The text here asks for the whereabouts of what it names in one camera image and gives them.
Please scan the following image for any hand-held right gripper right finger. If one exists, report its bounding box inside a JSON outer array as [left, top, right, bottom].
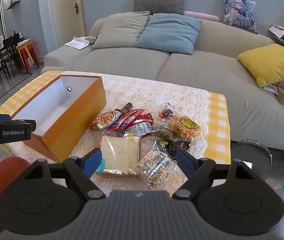
[[171, 147, 258, 201]]

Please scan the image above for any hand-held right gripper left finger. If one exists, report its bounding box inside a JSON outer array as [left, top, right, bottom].
[[24, 147, 107, 202]]

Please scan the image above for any white sliced bread packet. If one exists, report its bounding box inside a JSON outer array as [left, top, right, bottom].
[[99, 130, 142, 180]]

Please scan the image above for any clear peanut packet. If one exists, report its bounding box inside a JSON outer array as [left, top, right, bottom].
[[137, 150, 175, 189]]

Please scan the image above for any yellow puffed snack packet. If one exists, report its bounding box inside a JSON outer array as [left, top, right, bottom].
[[168, 116, 202, 140]]

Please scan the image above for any orange cardboard box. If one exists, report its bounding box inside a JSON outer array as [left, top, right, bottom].
[[11, 74, 107, 163]]

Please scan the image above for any dark bun packet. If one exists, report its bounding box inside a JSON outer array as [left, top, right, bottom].
[[157, 140, 191, 160]]

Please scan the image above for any grey seed packet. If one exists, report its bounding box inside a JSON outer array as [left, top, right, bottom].
[[151, 125, 176, 142]]

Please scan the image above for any orange snack sticks packet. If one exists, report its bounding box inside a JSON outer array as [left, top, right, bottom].
[[89, 110, 122, 131]]

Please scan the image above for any clear packet of brown sweets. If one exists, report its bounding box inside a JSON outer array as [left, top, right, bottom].
[[159, 102, 180, 120]]

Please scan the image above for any red packet with white label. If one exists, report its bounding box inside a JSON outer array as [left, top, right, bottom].
[[128, 114, 155, 137]]

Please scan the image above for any dark sausage stick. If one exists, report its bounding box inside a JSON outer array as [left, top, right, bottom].
[[118, 102, 134, 117]]

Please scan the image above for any black dining chair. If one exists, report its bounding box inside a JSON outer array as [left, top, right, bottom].
[[0, 34, 22, 78]]

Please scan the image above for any red stool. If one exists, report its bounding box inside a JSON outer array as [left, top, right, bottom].
[[19, 46, 41, 74]]

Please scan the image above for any yellow stool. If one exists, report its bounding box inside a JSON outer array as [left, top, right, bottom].
[[16, 41, 36, 67]]

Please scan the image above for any white lace tablecloth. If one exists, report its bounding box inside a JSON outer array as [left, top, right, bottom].
[[64, 74, 213, 191]]

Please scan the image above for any white booklet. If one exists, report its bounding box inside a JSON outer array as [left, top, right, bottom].
[[64, 36, 91, 50]]

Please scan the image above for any beige sofa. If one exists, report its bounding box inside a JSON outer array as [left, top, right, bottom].
[[41, 17, 284, 153]]

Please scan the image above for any cream door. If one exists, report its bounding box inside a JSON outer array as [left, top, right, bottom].
[[47, 0, 86, 55]]

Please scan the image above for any blue cushion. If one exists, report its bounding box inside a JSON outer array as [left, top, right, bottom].
[[135, 13, 203, 55]]

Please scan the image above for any yellow pillow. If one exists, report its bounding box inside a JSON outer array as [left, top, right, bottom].
[[237, 44, 284, 88]]

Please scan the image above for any beige cushion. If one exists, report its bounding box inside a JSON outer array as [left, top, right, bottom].
[[91, 11, 150, 51]]

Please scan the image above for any pink cushion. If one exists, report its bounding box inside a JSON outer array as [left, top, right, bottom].
[[182, 11, 221, 23]]

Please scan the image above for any printed figure pillow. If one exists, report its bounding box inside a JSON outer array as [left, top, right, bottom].
[[221, 0, 259, 34]]

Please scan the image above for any grey striped cushion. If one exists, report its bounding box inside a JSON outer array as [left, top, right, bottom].
[[133, 0, 185, 15]]

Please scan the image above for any wall shelf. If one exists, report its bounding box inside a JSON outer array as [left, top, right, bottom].
[[6, 0, 21, 11]]

